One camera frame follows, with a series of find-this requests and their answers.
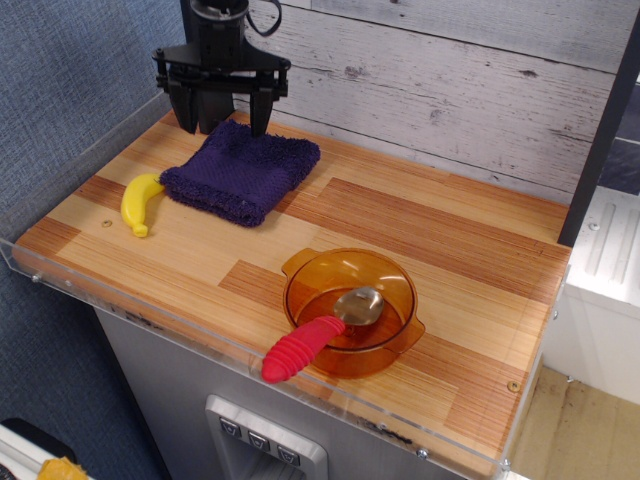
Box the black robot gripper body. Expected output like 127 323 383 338
152 9 291 100

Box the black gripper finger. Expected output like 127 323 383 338
250 90 274 137
168 80 198 134

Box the purple blue terry cloth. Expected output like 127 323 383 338
160 120 321 228

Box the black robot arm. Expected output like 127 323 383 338
153 1 291 137

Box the yellow toy banana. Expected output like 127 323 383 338
120 173 164 238

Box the orange transparent plastic bowl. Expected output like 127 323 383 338
282 249 425 378

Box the clear acrylic table guard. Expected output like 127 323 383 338
11 65 579 478

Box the grey metal cabinet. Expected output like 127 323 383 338
97 311 457 479

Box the silver button control panel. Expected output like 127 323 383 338
205 394 329 479

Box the black yellow object bottom left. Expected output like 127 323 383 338
1 418 91 479

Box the white ribbed side unit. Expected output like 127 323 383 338
542 187 639 404

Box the red handled metal spoon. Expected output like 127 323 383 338
261 286 384 384

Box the black right vertical post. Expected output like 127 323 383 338
557 12 639 247

